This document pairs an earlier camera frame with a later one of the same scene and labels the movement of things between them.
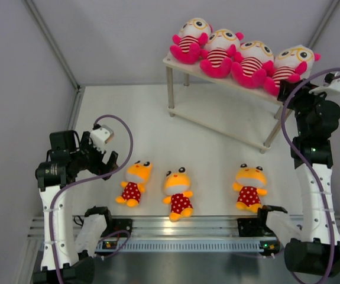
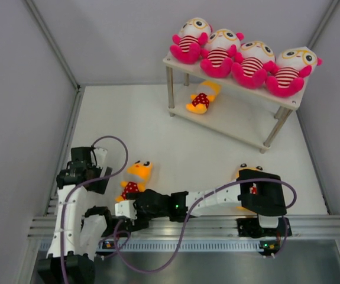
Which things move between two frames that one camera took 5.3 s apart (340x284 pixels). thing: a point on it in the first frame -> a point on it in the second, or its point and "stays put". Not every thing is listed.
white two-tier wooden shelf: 222,104 stays put
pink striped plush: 292,63 stays put
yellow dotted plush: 177,186 -> 201,101
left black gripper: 100,168 -> 98,186
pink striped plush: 252,64 stays put
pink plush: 192,35 stays put
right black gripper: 303,92 -> 141,223
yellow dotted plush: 136,174 stays put
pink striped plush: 221,47 stays put
